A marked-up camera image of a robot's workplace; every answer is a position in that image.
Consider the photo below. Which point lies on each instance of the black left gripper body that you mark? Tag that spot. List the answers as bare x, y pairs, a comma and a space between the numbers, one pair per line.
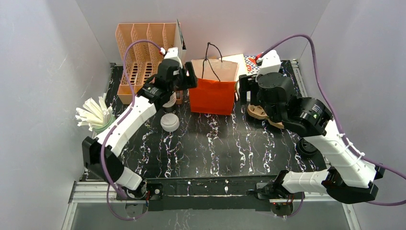
183, 75

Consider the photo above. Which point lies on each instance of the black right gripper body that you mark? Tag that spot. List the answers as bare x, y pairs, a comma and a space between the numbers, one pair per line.
248, 87

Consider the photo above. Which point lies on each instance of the orange paper bag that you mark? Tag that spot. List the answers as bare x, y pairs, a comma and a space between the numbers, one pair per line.
215, 91

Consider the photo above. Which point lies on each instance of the brown pulp cup carrier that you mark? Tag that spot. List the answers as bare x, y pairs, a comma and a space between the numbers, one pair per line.
258, 112

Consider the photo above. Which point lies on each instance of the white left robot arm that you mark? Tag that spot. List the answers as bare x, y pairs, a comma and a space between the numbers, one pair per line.
101, 154

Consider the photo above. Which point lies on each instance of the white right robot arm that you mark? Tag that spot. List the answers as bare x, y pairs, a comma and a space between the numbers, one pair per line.
349, 179

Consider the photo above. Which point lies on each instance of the cream paper bag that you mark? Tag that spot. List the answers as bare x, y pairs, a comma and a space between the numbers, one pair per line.
240, 60

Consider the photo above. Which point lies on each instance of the blue checkered paper bag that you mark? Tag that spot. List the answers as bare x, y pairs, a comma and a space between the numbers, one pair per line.
251, 65

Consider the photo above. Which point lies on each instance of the stack of white paper cups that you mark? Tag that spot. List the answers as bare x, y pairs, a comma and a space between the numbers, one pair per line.
169, 107

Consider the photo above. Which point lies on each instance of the pink desk organizer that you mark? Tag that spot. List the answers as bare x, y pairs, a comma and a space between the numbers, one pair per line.
143, 59

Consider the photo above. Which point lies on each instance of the white lid stack upper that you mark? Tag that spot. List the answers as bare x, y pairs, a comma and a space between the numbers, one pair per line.
170, 122

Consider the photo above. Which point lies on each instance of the white wrapped straws bundle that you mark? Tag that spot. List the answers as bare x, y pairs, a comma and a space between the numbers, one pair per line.
93, 114

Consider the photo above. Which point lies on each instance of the green paper cup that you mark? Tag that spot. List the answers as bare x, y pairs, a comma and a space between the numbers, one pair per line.
98, 130

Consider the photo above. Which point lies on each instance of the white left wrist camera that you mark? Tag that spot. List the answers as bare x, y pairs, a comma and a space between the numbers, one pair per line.
174, 54

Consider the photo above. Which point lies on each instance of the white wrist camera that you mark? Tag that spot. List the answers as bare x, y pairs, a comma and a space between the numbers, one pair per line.
269, 63
174, 54

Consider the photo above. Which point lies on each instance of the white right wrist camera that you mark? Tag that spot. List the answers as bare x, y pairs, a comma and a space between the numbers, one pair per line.
269, 63

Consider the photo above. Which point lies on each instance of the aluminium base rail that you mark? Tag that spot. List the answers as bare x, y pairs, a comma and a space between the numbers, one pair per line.
97, 192

